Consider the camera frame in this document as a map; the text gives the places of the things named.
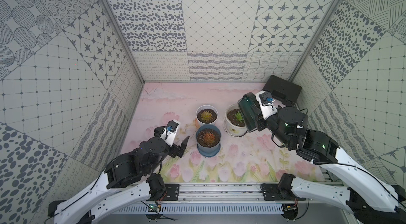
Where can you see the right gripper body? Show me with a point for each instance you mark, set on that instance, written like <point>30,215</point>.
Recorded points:
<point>272,124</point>

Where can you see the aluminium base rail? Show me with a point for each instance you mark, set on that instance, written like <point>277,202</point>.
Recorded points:
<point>236,193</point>

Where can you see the blue succulent pot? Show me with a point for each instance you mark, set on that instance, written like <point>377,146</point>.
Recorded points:
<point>208,140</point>

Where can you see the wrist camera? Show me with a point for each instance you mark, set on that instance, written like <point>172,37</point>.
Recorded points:
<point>266,102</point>
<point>169,132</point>

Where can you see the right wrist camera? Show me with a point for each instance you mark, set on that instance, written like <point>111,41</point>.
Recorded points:
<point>266,102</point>

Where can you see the green watering can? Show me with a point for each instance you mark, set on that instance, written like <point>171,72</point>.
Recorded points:
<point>251,113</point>

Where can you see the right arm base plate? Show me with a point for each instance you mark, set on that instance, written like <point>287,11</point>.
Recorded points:
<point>271,192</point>

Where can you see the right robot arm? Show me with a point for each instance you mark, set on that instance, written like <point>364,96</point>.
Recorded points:
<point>369,199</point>

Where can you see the white slotted cable duct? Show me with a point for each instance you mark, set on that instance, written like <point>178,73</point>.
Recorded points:
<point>204,208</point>

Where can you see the large white succulent pot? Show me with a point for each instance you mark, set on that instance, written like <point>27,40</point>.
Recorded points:
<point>234,123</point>

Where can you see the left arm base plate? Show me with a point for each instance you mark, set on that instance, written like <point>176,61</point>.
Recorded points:
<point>169,193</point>

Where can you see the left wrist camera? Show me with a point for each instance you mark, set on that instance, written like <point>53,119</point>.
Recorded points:
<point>169,132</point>

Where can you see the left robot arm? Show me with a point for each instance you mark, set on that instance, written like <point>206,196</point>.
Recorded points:
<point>129,178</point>

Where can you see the black plastic case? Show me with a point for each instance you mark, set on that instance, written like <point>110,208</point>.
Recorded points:
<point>283,90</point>

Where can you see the small white succulent pot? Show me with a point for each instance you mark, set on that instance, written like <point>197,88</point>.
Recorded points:
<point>206,115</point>

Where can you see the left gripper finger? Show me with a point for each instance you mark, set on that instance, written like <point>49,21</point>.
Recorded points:
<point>182,147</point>
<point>160,131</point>

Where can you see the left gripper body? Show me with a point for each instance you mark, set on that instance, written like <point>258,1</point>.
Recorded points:
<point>175,150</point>

